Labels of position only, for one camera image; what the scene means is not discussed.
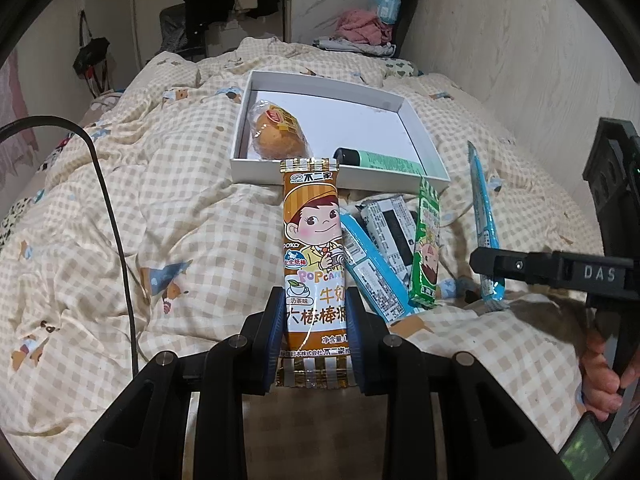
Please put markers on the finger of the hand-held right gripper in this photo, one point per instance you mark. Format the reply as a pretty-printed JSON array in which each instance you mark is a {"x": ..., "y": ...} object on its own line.
[{"x": 510, "y": 265}]

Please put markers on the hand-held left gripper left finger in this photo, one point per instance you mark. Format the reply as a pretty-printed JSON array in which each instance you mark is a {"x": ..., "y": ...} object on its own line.
[{"x": 274, "y": 340}]

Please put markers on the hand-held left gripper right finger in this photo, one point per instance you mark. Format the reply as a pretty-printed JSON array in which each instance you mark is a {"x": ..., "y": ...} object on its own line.
[{"x": 357, "y": 345}]

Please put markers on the blue checked candy packet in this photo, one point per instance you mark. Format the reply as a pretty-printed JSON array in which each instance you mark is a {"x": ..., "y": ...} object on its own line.
[{"x": 482, "y": 200}]

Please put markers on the light blue wafer packet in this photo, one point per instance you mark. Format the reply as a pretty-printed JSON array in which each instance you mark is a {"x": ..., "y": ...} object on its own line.
[{"x": 372, "y": 275}]

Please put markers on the green candy packet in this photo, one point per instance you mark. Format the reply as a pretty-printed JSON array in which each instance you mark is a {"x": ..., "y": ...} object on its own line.
[{"x": 425, "y": 240}]

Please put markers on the brown candy packet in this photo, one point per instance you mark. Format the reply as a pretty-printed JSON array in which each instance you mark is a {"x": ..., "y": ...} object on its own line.
[{"x": 312, "y": 240}]

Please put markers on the black and white snack packet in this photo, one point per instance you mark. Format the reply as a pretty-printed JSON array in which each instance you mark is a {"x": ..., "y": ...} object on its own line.
[{"x": 390, "y": 225}]

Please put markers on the green cream tube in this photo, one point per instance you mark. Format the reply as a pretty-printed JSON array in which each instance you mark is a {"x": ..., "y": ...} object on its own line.
[{"x": 385, "y": 161}]

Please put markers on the small bread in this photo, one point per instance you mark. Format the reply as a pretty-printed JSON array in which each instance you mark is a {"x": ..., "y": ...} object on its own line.
[{"x": 277, "y": 135}]

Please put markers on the white cardboard box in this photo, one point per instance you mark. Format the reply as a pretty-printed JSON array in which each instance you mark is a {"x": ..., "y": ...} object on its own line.
[{"x": 360, "y": 125}]

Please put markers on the person's right hand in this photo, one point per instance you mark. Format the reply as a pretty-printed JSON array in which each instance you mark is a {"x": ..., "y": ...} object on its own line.
[{"x": 597, "y": 375}]

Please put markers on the beige checked quilt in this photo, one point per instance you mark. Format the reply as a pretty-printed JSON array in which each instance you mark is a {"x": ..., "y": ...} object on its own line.
[{"x": 175, "y": 210}]

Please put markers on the black smartphone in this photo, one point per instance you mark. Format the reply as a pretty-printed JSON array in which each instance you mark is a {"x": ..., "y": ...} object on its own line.
[{"x": 585, "y": 445}]

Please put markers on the heart print pillow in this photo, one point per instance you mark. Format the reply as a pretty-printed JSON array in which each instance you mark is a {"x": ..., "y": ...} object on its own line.
[{"x": 400, "y": 66}]

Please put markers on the black headboard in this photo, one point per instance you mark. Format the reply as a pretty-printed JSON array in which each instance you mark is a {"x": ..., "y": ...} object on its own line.
[{"x": 406, "y": 20}]

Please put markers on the grey folded clothes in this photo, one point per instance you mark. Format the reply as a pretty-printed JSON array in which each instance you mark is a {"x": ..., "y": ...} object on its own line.
[{"x": 350, "y": 47}]

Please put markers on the pink crumpled clothes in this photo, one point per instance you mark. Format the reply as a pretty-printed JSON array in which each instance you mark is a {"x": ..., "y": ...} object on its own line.
[{"x": 360, "y": 27}]

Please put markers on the blue tissue pack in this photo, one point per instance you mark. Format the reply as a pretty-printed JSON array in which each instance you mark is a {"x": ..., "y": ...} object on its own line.
[{"x": 387, "y": 2}]

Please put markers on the black chair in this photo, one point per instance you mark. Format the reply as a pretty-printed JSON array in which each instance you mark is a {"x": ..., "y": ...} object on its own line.
[{"x": 175, "y": 30}]

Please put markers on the black folded umbrella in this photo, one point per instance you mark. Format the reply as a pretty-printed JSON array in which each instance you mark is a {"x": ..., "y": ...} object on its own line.
[{"x": 92, "y": 52}]

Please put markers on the pink lace curtain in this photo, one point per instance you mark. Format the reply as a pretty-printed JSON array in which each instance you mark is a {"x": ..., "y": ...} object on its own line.
[{"x": 12, "y": 110}]

